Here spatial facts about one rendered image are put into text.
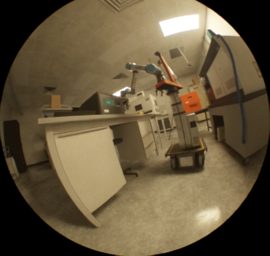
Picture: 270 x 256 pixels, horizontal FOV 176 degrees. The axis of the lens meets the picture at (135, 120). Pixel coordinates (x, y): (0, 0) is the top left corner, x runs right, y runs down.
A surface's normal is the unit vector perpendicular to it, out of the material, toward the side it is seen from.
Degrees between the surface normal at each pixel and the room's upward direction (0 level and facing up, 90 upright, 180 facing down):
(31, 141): 90
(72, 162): 90
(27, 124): 90
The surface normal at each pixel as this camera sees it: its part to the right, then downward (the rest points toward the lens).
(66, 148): 0.84, -0.25
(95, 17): 0.25, 0.97
